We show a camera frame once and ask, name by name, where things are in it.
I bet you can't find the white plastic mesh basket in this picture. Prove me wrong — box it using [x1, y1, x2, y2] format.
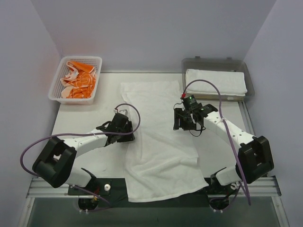
[48, 56, 102, 105]

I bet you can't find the white towels pile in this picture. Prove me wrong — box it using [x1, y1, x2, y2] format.
[119, 80, 209, 203]

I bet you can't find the orange cloth in basket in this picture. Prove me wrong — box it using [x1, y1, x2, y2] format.
[60, 61, 96, 99]

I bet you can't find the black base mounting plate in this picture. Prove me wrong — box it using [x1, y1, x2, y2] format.
[68, 178, 239, 211]

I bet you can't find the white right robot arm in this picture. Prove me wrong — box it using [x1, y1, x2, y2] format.
[173, 95, 274, 186]

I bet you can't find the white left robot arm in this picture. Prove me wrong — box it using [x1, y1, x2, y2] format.
[32, 113, 134, 188]

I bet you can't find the white terry towel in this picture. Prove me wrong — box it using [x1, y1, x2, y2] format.
[185, 69, 247, 96]

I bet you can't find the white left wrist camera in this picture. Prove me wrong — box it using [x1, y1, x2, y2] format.
[118, 109, 129, 116]

